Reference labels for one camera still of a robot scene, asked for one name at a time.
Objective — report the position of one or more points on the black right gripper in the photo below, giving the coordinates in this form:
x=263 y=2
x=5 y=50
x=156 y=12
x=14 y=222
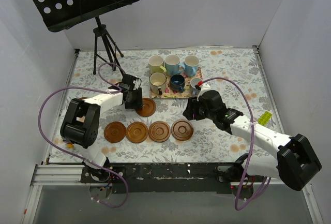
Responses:
x=191 y=110

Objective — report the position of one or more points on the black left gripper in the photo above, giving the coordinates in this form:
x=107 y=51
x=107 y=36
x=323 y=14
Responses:
x=133 y=101

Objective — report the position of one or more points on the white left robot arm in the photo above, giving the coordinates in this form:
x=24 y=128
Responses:
x=81 y=122

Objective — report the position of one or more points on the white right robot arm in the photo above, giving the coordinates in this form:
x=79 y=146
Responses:
x=291 y=158

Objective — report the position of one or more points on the grey-blue small mug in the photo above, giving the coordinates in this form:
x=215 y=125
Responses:
x=195 y=85

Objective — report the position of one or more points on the dark blue glazed mug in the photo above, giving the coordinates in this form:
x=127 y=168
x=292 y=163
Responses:
x=177 y=83

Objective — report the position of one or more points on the yellow-green mug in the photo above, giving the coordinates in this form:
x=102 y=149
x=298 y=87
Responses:
x=156 y=64

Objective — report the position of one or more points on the floral tablecloth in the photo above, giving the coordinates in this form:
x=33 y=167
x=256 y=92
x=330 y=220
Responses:
x=235 y=73

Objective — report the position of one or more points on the blue mug with white interior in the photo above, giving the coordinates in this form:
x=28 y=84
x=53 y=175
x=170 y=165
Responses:
x=191 y=63

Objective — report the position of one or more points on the light blue mug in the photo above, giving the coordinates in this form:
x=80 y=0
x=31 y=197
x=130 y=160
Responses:
x=173 y=65

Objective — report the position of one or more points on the lime green toy brick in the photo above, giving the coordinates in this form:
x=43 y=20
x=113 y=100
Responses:
x=264 y=118

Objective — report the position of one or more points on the cream mug with black handle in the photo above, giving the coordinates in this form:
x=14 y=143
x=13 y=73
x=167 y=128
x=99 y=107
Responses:
x=158 y=83

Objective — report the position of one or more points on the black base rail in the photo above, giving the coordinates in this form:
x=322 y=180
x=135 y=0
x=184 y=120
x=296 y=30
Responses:
x=176 y=187

